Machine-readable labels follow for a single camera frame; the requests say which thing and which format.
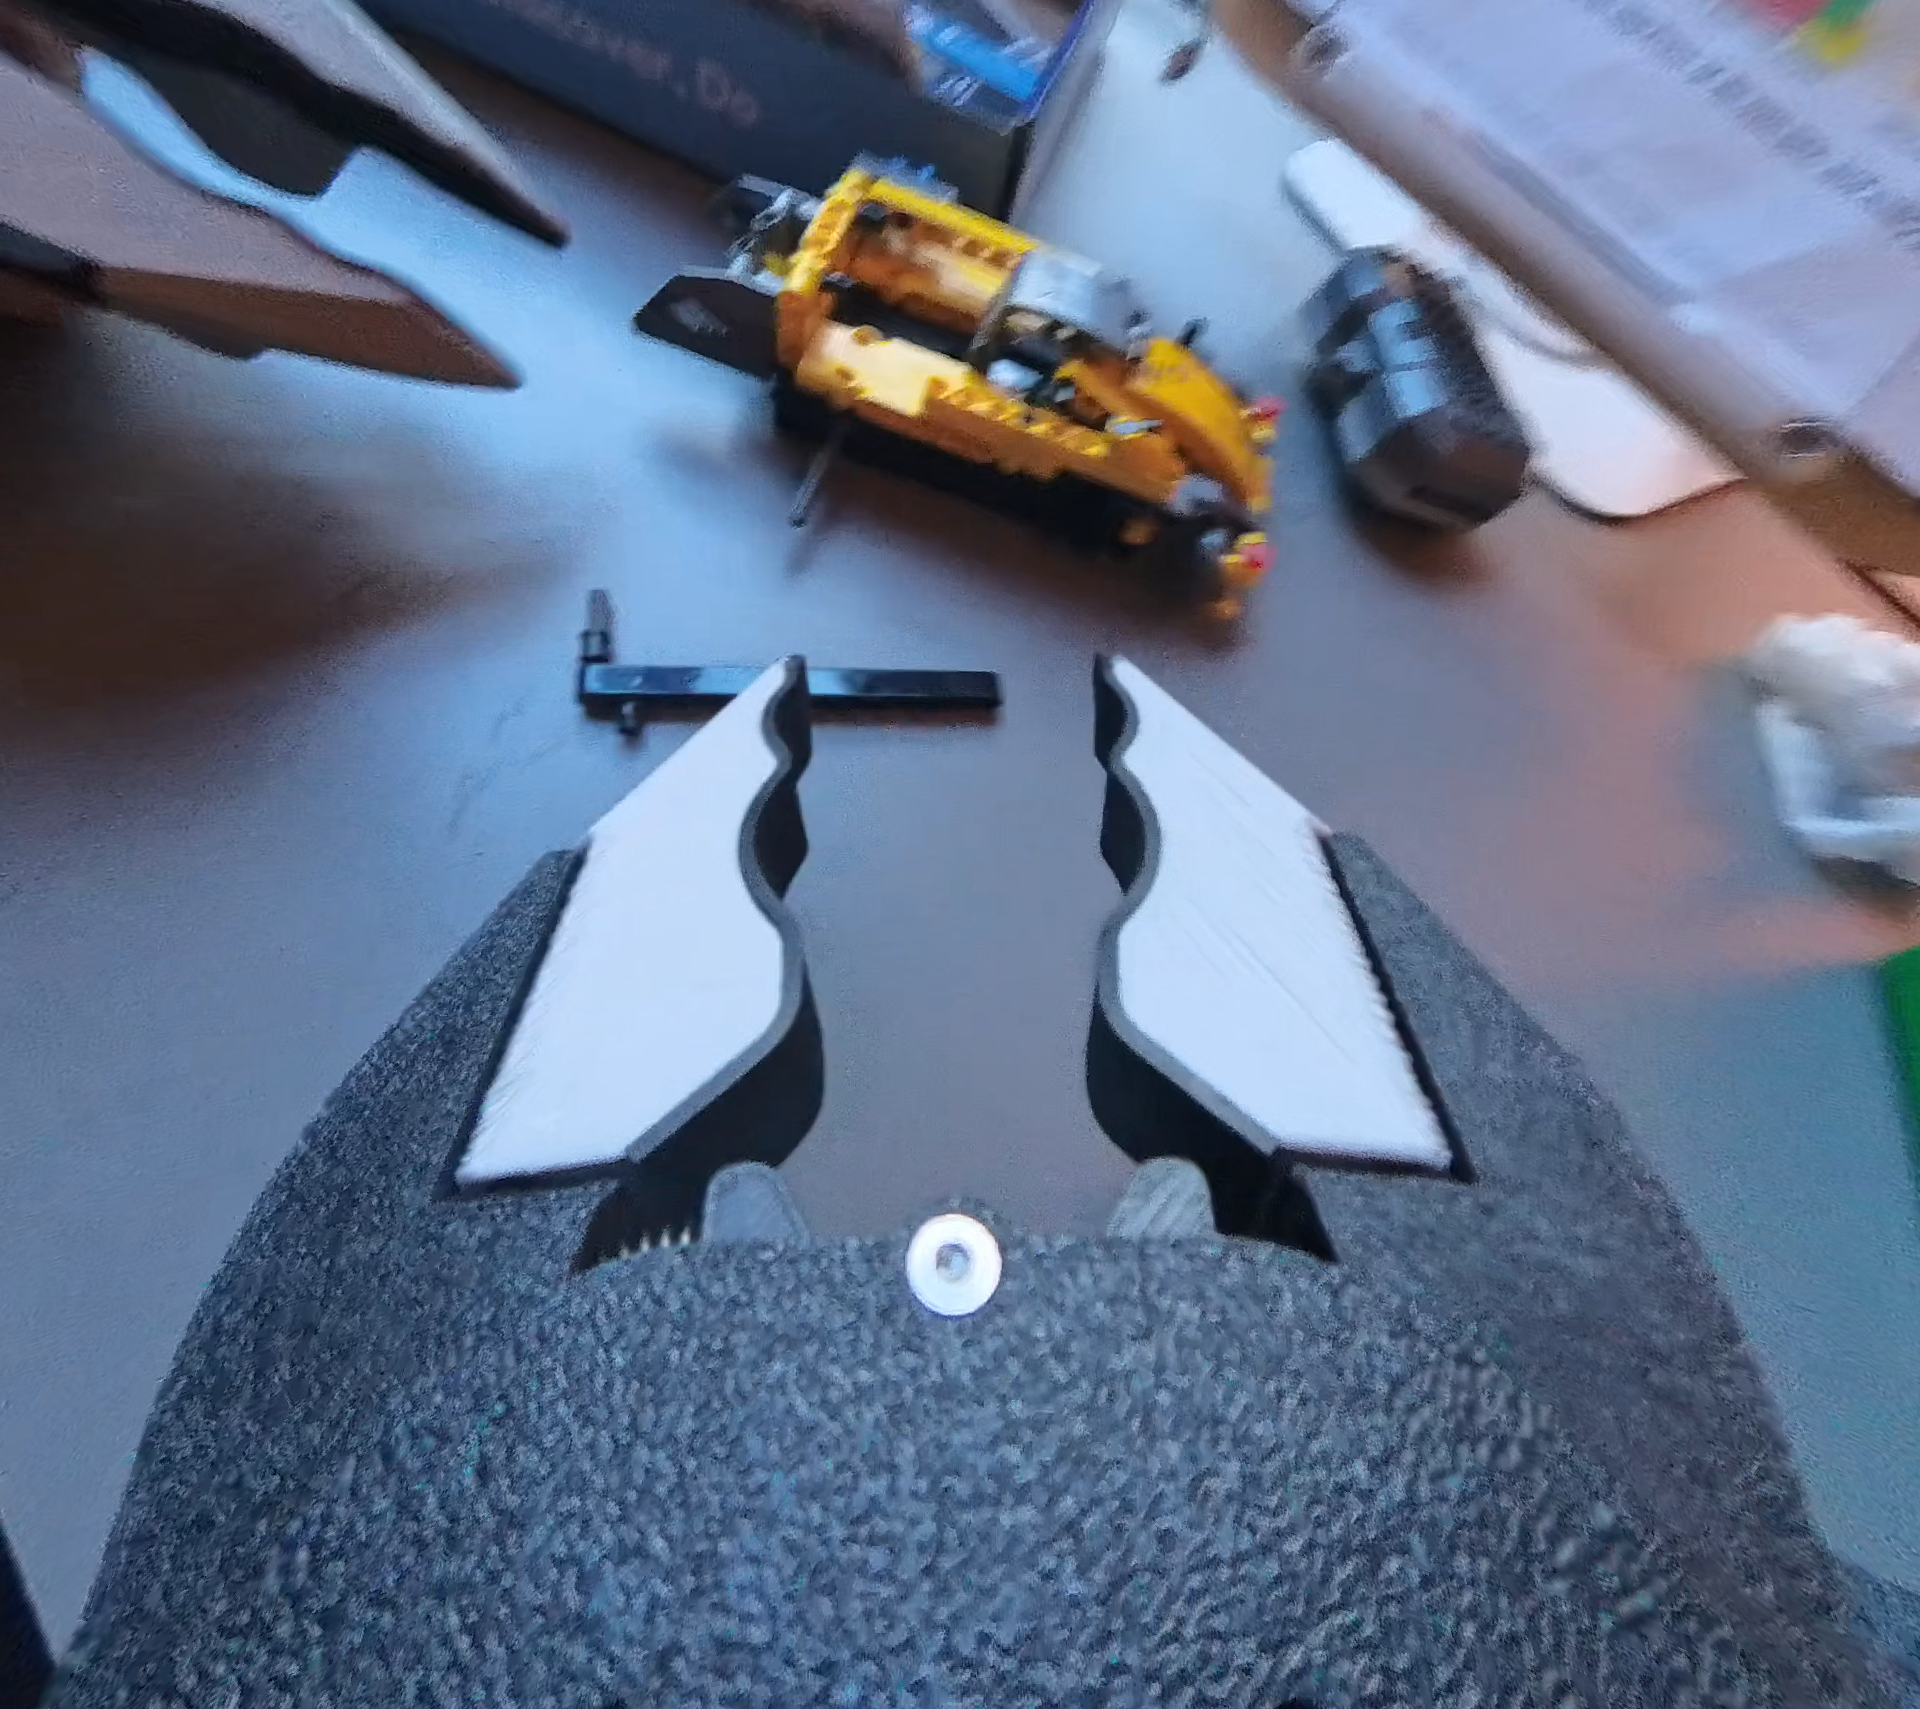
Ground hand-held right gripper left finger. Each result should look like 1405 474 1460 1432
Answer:
454 654 827 1190

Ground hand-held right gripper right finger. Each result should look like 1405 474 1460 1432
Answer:
1084 654 1458 1175

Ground black perforated toy beam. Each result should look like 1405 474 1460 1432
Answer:
582 659 1003 729

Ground grey metal toy axle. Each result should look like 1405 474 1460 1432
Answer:
785 419 860 533

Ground black yellow toy brick vehicle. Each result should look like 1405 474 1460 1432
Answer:
631 156 1284 626

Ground grey desk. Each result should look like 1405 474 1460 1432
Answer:
0 0 1920 1652

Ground dark blue product box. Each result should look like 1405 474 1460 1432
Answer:
133 0 1176 226

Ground dark grey brick block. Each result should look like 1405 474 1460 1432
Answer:
1296 246 1536 533

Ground crumpled white plastic bag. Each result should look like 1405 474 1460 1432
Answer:
1739 615 1920 888

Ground sign board with wooden edge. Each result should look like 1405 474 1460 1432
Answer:
1213 0 1920 575

